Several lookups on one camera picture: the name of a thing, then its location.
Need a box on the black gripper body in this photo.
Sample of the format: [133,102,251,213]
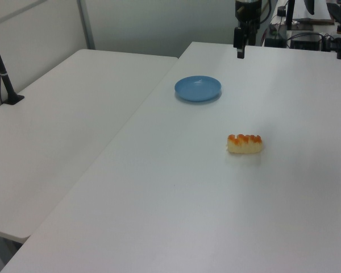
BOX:
[234,0,263,30]

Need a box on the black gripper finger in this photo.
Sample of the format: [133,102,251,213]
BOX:
[233,26,247,60]
[246,22,259,47]

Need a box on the toy bread with orange glaze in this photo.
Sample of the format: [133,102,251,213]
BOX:
[226,133,265,155]

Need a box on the blue round plate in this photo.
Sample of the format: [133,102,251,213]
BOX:
[174,75,223,104]

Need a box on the small black device box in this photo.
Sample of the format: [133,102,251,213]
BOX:
[263,24,287,48]

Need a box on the black upright pole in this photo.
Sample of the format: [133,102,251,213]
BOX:
[285,0,296,30]

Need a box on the black electronics box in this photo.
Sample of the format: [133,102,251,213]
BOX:
[289,31,324,52]

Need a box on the white side table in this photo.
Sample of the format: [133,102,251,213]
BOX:
[0,48,180,245]

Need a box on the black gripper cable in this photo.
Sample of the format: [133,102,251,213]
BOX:
[260,0,275,24]

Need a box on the grey partition post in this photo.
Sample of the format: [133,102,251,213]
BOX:
[76,0,97,51]

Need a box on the black camera stand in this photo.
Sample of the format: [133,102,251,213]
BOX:
[0,22,26,106]

